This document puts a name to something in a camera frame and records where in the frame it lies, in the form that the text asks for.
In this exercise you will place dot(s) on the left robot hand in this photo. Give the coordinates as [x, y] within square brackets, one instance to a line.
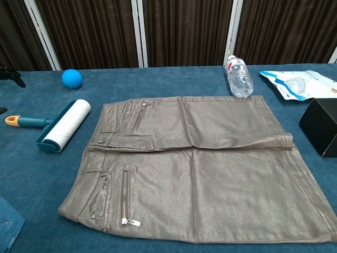
[9, 73]

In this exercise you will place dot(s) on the brown curtain divider panel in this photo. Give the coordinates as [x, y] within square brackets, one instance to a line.
[184, 31]
[284, 26]
[92, 31]
[13, 31]

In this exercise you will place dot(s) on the blue ball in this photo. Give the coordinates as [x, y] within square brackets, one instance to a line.
[71, 78]

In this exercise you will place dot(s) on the blue velvet table cover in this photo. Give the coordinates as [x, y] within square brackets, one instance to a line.
[39, 179]

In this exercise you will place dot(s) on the light blue carton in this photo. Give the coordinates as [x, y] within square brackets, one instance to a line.
[9, 226]

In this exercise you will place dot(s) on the folded grey-brown shiny garment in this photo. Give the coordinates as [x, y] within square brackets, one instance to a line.
[210, 171]

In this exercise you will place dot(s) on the clear plastic water bottle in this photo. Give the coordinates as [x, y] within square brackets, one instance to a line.
[240, 79]

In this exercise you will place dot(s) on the white blue plastic package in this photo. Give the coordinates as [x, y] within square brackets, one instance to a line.
[295, 84]

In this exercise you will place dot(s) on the black cardboard box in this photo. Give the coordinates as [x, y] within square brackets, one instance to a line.
[319, 126]

